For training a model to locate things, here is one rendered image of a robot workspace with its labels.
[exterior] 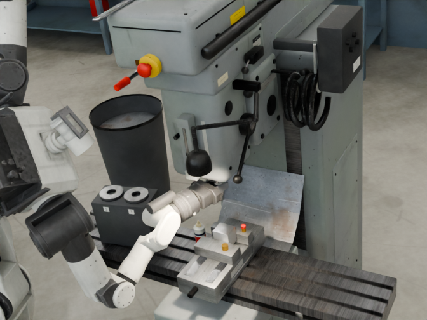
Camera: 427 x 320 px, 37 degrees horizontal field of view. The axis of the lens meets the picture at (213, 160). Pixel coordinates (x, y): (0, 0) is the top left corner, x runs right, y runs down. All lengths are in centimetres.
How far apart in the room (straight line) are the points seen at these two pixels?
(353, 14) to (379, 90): 348
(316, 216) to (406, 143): 229
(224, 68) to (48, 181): 56
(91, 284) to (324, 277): 79
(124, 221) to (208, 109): 70
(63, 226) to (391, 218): 260
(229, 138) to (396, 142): 291
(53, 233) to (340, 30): 97
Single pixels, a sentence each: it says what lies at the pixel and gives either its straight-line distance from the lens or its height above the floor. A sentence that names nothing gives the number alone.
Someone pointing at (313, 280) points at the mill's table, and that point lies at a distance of 218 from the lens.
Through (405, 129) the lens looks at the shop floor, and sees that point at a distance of 488.
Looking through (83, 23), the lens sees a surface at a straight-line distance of 721.
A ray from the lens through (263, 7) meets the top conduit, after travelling 188.
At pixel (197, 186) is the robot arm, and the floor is 126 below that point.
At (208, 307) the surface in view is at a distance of 224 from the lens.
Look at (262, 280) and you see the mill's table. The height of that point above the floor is 92.
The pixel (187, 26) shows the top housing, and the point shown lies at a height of 187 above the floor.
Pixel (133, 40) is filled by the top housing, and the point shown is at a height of 182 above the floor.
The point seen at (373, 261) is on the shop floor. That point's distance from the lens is 366.
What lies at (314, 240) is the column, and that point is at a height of 77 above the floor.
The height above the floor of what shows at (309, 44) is 163.
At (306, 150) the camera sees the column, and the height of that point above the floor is 119.
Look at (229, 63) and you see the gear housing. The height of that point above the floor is 169.
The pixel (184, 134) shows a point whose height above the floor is 150.
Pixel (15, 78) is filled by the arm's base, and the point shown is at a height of 176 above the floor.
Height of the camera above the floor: 239
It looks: 31 degrees down
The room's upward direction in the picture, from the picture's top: 8 degrees counter-clockwise
